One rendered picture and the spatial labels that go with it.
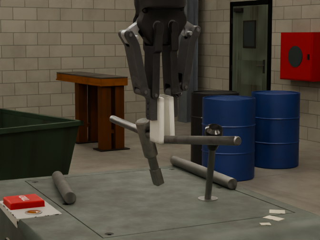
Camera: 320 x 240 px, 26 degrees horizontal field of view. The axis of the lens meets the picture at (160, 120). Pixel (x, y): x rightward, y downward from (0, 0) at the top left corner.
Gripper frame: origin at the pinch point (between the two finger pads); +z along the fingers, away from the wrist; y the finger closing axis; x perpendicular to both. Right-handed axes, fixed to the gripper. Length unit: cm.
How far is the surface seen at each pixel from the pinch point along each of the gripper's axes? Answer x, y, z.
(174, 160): 42, 29, 21
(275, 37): 739, 678, 85
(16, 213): 20.6, -16.0, 17.7
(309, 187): 410, 436, 200
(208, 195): 11.1, 16.8, 18.4
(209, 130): 5.4, 12.8, 4.6
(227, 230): -6.1, 7.8, 17.5
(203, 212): 4.9, 11.0, 18.4
